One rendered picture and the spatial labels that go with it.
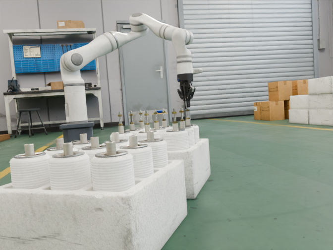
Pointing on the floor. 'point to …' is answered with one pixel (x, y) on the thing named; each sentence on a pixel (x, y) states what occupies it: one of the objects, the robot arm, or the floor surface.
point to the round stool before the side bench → (29, 121)
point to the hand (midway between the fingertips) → (187, 104)
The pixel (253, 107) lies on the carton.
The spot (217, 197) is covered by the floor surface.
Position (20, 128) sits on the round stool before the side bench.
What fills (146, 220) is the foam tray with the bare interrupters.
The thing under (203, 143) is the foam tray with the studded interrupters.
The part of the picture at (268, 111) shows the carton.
